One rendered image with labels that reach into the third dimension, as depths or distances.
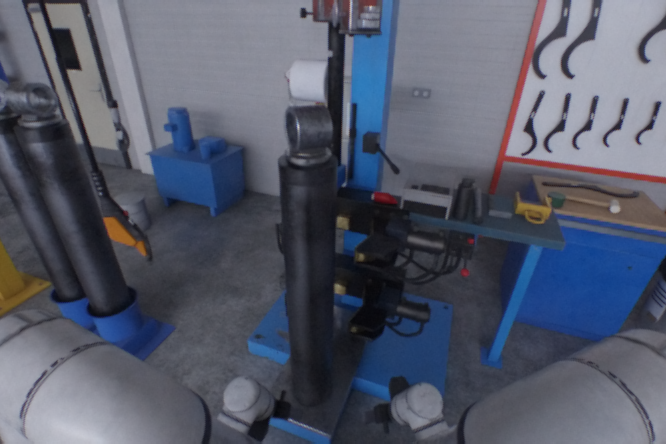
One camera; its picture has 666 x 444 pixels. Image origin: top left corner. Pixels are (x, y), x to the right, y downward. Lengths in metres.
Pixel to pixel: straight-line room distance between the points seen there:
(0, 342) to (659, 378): 0.74
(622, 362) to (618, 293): 2.38
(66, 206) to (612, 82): 3.72
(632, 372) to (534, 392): 0.11
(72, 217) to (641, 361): 2.14
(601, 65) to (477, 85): 0.89
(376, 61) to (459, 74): 1.65
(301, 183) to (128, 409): 0.89
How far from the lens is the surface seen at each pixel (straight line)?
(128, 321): 2.55
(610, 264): 2.76
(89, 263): 2.30
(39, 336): 0.54
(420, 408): 0.98
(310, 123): 1.15
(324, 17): 1.63
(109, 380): 0.46
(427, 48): 3.43
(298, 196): 1.20
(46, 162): 2.07
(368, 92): 1.89
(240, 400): 0.98
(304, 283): 1.41
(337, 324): 2.40
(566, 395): 0.46
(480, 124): 3.49
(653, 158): 3.80
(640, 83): 3.60
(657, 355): 0.56
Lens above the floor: 1.90
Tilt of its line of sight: 30 degrees down
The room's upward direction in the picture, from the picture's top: 1 degrees clockwise
